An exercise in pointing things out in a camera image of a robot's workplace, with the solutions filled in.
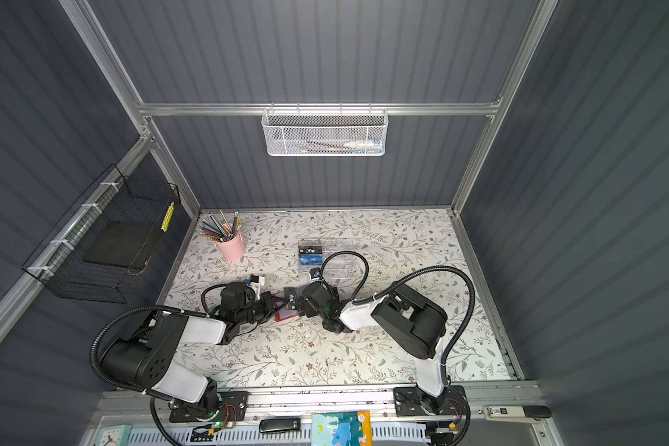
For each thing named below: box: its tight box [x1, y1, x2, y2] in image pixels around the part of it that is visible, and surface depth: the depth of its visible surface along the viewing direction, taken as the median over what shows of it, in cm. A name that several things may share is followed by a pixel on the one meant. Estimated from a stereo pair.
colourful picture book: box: [311, 410, 373, 446], surface depth 71 cm
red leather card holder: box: [273, 301, 300, 323], surface depth 91 cm
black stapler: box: [259, 418, 302, 433], surface depth 69 cm
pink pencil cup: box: [214, 231, 247, 262], surface depth 106 cm
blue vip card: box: [299, 253, 324, 265], surface depth 101 cm
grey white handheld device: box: [482, 405, 552, 421], surface depth 71 cm
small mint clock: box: [95, 423, 132, 446], surface depth 69 cm
